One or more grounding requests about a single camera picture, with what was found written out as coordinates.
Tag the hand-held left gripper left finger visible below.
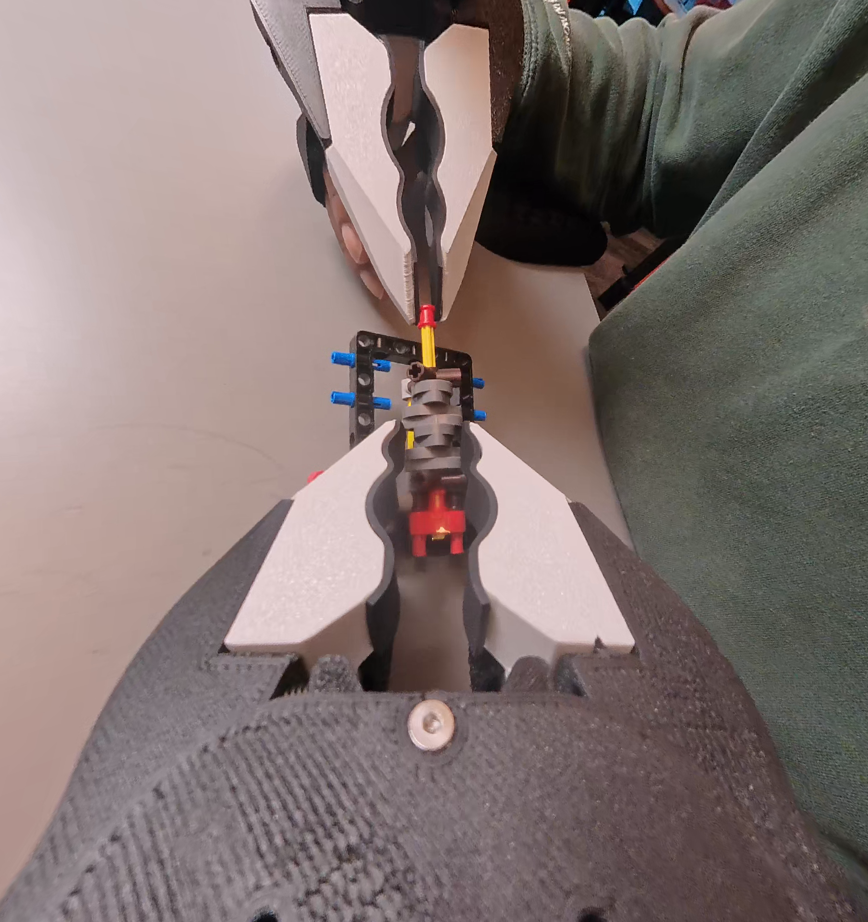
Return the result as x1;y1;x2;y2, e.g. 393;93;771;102
224;419;400;691

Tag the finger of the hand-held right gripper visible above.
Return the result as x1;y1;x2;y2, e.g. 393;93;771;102
306;13;426;327
405;22;500;321

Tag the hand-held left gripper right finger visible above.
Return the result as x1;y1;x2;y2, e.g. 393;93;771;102
464;425;638;694

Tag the black lego frame assembly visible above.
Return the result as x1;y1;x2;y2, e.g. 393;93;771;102
306;330;487;559

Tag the person's right hand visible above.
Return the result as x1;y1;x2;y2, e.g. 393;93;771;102
323;171;390;300

